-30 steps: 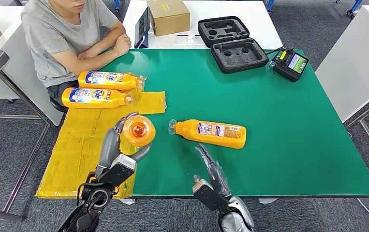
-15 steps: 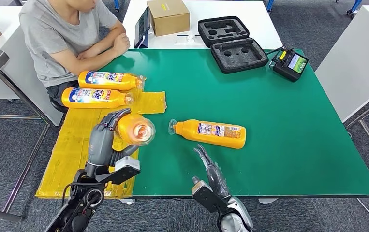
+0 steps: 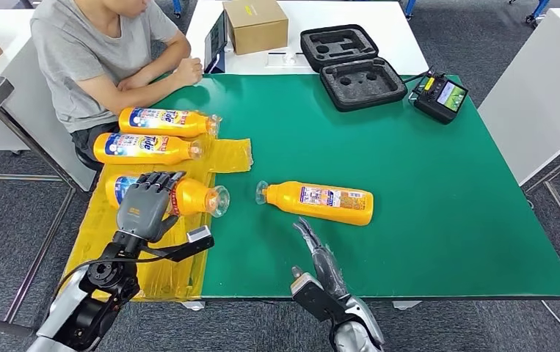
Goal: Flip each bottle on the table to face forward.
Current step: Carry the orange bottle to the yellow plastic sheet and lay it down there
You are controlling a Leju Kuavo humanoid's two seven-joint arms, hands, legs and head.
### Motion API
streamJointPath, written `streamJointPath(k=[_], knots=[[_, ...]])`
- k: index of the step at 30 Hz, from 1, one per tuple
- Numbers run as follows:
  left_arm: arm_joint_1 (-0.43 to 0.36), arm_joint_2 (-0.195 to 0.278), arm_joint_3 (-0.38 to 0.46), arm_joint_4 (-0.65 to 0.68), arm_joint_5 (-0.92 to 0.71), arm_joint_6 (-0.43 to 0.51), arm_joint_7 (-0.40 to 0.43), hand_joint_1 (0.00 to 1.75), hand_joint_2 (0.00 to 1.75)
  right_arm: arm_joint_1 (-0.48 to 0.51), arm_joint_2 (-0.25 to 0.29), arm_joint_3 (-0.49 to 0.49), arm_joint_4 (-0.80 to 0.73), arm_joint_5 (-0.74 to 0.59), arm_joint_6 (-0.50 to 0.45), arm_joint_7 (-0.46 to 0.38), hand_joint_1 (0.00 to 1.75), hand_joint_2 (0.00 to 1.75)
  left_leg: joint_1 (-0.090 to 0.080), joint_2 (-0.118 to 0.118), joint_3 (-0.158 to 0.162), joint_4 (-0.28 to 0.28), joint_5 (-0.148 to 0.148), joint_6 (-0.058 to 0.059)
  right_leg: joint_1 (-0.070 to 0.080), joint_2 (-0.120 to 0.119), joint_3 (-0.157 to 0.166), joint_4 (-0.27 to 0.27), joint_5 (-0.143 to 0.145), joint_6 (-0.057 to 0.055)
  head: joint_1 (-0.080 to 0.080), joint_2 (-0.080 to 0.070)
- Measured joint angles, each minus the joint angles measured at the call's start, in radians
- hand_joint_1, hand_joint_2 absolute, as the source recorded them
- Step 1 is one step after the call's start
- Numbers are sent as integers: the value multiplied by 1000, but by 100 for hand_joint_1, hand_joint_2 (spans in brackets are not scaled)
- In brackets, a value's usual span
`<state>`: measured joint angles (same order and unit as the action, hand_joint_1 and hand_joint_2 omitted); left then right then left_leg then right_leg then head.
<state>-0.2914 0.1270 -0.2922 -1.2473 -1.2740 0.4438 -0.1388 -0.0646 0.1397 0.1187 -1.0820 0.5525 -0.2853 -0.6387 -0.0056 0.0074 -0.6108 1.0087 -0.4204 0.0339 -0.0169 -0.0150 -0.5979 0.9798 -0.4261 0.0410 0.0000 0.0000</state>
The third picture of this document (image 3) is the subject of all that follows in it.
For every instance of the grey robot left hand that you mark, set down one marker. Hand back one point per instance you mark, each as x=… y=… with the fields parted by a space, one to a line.
x=143 y=209

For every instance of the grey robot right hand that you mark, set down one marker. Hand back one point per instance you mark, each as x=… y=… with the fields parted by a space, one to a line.
x=328 y=269

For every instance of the orange detergent bottle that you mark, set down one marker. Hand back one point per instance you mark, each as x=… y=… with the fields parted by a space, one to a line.
x=131 y=148
x=284 y=199
x=163 y=124
x=194 y=196

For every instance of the yellow plastic sheet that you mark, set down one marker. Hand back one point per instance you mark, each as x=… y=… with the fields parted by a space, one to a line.
x=172 y=272

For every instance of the black stool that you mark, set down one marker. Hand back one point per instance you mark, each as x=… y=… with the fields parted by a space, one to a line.
x=85 y=160

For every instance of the green top work table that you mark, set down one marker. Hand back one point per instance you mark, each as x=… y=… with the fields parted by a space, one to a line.
x=430 y=170

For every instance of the white table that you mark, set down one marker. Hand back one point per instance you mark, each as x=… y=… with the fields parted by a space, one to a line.
x=537 y=97
x=17 y=107
x=357 y=17

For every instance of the person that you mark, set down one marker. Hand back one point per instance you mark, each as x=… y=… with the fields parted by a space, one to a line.
x=75 y=58

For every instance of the dark tablet on stand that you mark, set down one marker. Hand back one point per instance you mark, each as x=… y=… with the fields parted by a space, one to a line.
x=215 y=42

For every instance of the black foam-lined case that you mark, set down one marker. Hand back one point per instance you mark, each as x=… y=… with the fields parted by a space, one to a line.
x=361 y=83

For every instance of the black remote controller with screen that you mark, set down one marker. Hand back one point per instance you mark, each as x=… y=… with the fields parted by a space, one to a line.
x=437 y=102

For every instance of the closed cardboard box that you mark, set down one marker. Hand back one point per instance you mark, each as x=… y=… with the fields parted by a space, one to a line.
x=255 y=25

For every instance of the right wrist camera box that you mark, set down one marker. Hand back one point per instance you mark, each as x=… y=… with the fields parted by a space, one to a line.
x=313 y=296

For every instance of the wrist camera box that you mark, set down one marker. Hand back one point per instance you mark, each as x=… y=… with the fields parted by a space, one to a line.
x=187 y=245
x=313 y=296

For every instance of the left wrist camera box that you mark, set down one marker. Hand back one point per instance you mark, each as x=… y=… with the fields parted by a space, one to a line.
x=187 y=245

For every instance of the blue metal frame leg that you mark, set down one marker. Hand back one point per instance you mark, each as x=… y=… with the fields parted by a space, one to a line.
x=178 y=7
x=537 y=9
x=410 y=7

